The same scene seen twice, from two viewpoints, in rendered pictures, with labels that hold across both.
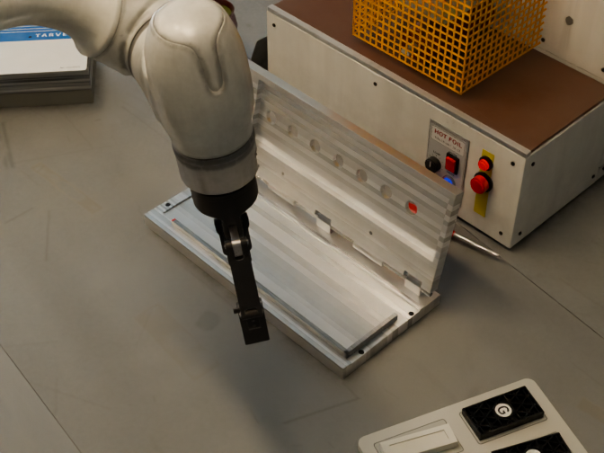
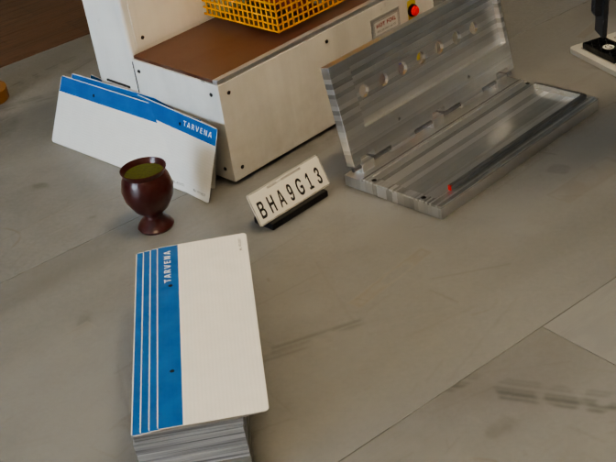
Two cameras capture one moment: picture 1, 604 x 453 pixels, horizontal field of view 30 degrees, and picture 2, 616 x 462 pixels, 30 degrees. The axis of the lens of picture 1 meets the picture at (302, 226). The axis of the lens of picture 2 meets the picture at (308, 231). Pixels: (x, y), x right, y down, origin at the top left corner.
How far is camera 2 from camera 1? 230 cm
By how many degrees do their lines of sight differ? 67
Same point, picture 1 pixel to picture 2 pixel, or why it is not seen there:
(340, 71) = (296, 66)
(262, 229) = (445, 149)
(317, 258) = (476, 123)
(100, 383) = not seen: outside the picture
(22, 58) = (219, 280)
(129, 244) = (471, 223)
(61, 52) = (207, 256)
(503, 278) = not seen: hidden behind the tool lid
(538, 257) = not seen: hidden behind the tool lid
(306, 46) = (263, 77)
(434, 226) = (489, 22)
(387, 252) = (482, 75)
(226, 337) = (575, 159)
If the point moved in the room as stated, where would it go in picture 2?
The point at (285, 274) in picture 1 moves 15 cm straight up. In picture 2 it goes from (500, 133) to (497, 52)
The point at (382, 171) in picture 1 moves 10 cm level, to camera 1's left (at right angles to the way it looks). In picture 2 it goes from (447, 25) to (455, 47)
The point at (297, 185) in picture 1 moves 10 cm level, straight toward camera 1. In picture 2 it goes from (412, 112) to (471, 104)
